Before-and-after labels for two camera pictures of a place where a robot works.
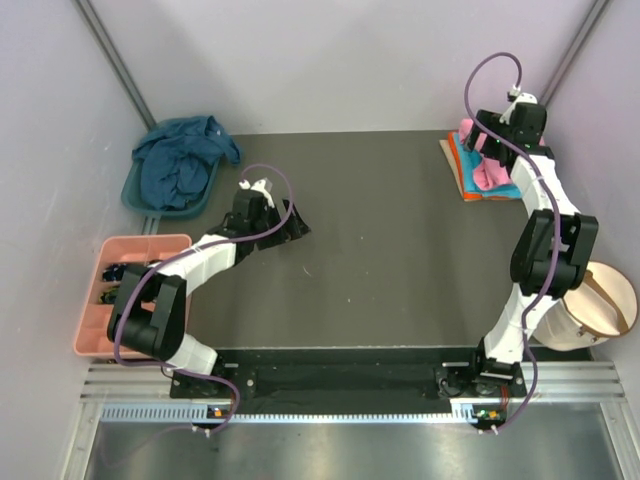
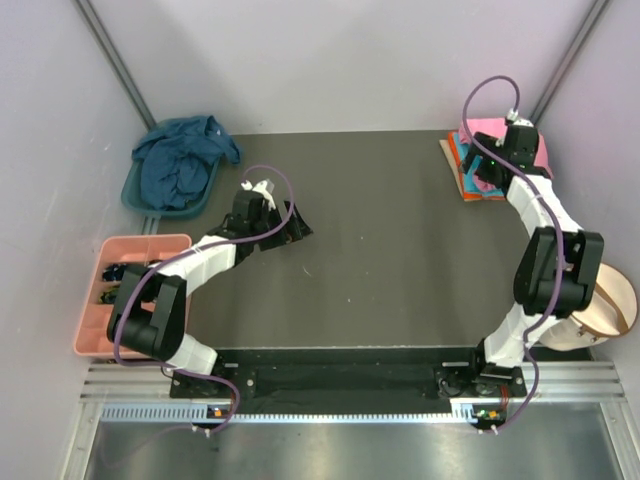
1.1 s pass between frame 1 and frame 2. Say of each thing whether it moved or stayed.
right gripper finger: moved
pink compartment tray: stayed
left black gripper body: stayed
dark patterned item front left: stayed
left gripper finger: stayed
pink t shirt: moved
